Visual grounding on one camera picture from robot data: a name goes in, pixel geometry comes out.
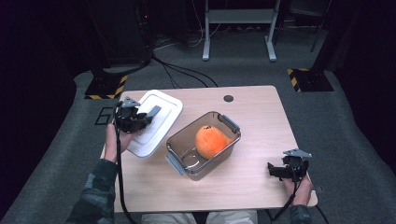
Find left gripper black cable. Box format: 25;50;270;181
112;102;138;224

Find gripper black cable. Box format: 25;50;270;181
264;164;331;224
112;102;138;224

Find person's left hand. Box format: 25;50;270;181
103;122;138;163

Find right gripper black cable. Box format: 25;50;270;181
264;164;331;224

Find person's right leg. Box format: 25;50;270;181
206;210;260;224

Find white metal desk frame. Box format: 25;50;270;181
202;0;282;63

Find orange plush toy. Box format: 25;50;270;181
194;124;234;161

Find black stand base striped edge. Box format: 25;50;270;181
84;66;129;101
286;63;335;93

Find black floor cables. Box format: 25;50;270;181
151;51;219;90

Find person's right hand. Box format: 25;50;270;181
282;174;314;207

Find person's leg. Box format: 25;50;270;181
206;210;260;224
141;212;198;224

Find person's left leg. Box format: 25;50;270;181
141;212;198;224

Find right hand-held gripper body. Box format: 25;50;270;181
281;147;313;183

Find black equipment cabinet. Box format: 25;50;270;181
83;0;154;69

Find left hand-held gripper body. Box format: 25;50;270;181
113;95;142;134

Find white container lid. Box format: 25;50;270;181
126;89;184;159

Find transparent brown storage container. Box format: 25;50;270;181
164;110;243;182

